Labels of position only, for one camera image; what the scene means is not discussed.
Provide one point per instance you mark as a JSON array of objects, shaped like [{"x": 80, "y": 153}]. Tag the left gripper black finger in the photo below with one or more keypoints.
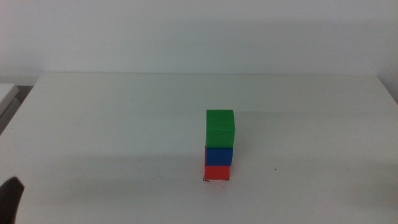
[{"x": 9, "y": 202}]

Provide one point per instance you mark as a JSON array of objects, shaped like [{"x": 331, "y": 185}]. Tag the red cube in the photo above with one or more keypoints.
[{"x": 217, "y": 173}]

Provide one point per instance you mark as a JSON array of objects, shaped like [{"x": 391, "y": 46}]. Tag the blue cube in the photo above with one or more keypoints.
[{"x": 219, "y": 156}]

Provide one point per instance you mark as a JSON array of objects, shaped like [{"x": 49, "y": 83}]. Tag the green cube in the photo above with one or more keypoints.
[{"x": 220, "y": 129}]

